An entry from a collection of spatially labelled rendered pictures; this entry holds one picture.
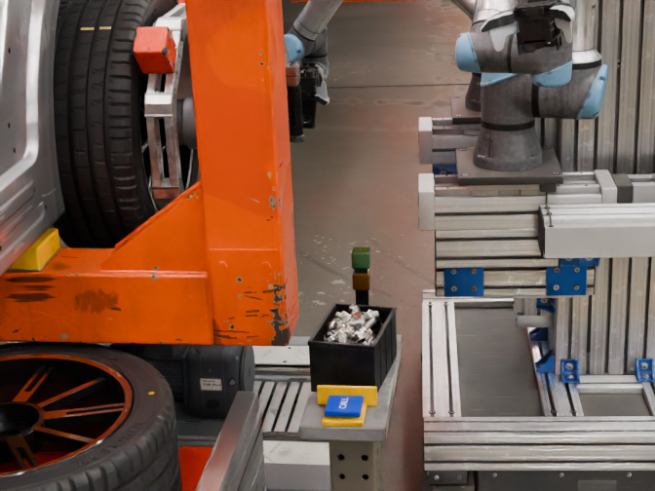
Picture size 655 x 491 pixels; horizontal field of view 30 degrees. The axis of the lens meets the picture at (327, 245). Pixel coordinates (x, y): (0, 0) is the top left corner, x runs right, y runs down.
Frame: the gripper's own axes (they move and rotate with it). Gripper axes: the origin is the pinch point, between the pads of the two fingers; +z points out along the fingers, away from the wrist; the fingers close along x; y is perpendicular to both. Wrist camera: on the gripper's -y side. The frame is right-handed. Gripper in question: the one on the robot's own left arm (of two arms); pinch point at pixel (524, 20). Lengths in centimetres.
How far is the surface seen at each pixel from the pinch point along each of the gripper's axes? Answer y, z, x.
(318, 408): 72, -2, 51
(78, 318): 52, -5, 103
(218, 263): 43, -10, 70
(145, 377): 62, 3, 85
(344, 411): 70, 3, 44
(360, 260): 53, -35, 49
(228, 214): 34, -12, 66
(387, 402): 74, -8, 38
